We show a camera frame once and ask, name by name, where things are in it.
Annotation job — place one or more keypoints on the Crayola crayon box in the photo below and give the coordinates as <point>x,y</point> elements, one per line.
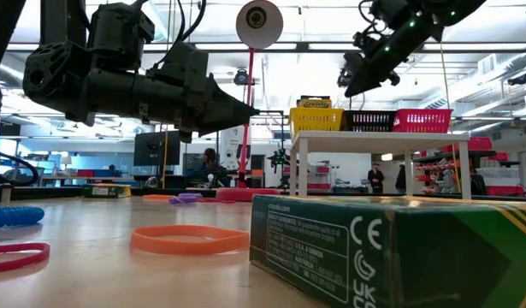
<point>104,191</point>
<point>314,103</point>
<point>438,256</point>

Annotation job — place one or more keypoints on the yellow plastic basket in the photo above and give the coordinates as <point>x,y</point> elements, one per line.
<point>316,120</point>

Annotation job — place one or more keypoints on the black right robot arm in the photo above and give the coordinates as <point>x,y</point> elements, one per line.
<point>433,10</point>

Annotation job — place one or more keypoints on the black background robot arm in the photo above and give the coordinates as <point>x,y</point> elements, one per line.
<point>279,158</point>

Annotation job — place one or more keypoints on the red desk lamp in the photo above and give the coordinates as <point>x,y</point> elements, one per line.
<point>267,30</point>

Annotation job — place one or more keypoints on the white machine column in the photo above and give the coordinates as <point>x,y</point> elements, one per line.
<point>230,149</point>

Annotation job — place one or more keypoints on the person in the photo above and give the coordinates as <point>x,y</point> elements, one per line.
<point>209,164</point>
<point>400,179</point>
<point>376,177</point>

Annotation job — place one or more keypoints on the black plastic basket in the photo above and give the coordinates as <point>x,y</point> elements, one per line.
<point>367,122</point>

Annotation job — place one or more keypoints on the black computer monitor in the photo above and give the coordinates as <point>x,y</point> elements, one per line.
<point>155,149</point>

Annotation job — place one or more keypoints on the red plastic basket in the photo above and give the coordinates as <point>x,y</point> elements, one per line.
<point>423,120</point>

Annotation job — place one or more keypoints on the white perforated riser shelf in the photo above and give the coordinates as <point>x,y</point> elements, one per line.
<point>374,141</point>

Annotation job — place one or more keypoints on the red rubber band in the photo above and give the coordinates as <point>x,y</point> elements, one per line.
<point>211,200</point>

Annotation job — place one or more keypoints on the orange rubber band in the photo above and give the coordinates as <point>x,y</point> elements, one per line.
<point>160,197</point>

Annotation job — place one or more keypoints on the rack with red bins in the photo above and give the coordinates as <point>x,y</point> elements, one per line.
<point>318,171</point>

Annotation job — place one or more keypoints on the shelf with red bins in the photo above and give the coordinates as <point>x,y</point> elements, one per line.
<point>480,143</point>

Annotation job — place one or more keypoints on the black spotlight fixture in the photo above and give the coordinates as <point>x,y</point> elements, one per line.
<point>518,79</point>

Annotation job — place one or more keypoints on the orange silicone wristband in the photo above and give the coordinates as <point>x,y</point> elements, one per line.
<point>190,247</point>

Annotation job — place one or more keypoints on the small table lamp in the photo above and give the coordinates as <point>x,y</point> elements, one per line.
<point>66,160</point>

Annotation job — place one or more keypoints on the pink-red silicone wristband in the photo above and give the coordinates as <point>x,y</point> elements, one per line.
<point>42,256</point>

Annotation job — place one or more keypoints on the small black camera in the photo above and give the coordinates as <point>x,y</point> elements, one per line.
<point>241,78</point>

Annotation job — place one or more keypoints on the black metal stand frame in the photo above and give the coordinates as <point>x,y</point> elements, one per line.
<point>273,112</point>

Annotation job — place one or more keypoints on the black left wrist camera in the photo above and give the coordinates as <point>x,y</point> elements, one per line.
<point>185,60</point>

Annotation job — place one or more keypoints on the black table edge frame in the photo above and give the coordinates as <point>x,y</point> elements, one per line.
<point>53,191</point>

